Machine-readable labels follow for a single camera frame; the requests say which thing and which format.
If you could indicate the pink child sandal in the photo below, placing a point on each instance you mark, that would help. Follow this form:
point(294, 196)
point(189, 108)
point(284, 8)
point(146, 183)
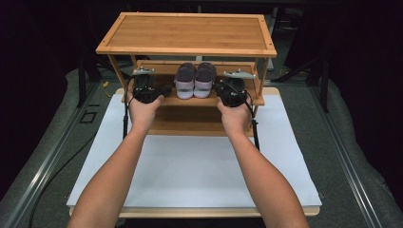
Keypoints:
point(185, 85)
point(204, 84)

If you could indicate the person's right hand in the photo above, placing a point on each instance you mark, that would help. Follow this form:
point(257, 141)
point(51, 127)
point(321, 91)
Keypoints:
point(236, 118)

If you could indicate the small yellow floor object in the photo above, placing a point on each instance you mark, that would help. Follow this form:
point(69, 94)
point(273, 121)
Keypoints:
point(105, 85)

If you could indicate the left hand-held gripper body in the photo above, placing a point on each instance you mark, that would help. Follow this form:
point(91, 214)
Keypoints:
point(145, 90)

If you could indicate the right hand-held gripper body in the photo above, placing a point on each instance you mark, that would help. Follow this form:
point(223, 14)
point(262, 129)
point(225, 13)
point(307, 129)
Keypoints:
point(234, 93)

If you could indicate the dark metal stand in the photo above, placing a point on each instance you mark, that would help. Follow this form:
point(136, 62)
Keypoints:
point(81, 82)
point(324, 88)

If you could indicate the wooden three-tier shoe rack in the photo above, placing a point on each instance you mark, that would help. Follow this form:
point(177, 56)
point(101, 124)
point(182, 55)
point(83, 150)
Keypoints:
point(190, 31)

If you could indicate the grey metal floor rail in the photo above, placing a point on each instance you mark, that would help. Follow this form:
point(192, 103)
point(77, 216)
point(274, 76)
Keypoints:
point(345, 164)
point(47, 164)

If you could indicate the person's left hand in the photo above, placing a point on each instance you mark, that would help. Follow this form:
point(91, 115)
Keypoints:
point(142, 115)

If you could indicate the white table mat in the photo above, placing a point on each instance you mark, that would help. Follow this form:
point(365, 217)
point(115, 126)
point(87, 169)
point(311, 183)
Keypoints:
point(190, 177)

